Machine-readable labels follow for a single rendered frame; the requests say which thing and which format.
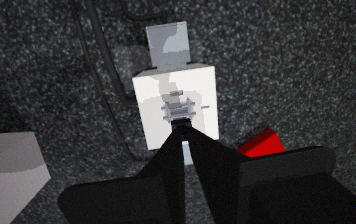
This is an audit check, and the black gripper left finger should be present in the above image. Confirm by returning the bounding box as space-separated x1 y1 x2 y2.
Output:
57 129 186 224

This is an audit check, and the red rectangular block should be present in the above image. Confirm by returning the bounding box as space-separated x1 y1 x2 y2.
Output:
236 129 286 157

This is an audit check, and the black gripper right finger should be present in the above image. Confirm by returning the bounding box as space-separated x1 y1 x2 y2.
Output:
186 127 336 224

